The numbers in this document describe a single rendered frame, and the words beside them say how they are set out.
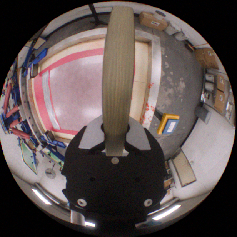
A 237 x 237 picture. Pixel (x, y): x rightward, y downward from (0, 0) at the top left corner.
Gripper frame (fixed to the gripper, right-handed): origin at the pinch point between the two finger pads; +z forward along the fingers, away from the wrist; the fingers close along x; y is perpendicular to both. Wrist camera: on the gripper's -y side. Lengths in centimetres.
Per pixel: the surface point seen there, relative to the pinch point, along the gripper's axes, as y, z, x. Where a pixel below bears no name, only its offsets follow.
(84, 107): 3.4, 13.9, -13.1
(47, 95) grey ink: -4.6, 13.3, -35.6
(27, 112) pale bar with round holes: 2, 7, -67
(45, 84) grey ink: -10.8, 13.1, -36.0
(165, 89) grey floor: -9, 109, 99
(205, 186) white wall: 176, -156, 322
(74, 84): -6.6, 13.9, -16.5
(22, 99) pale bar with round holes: -10, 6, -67
